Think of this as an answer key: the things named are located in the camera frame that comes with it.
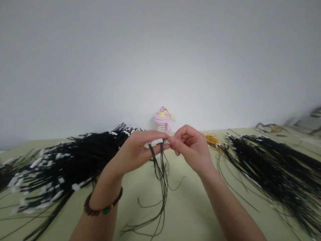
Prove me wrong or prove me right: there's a person's right hand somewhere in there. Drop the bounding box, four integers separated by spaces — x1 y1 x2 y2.
167 124 219 179

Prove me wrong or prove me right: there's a person's left hand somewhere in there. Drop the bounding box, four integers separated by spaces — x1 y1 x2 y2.
100 130 172 183

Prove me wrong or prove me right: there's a small bunch of black wires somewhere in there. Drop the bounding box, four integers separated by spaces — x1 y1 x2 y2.
120 139 187 238

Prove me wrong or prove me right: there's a pile of yellow rubber bands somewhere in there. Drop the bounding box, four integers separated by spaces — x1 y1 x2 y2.
202 131 227 152

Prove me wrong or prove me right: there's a pink bottle-shaped toy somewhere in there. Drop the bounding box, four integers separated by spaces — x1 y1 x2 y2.
153 106 176 133

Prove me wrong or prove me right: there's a grey clutter of objects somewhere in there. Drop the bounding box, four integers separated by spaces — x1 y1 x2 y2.
255 106 321 137

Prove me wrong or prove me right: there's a large pile of black wires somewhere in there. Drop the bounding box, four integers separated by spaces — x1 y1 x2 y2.
0 122 149 241

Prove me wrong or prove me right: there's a long heap of black wires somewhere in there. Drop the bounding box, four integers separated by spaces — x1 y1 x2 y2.
216 132 321 239

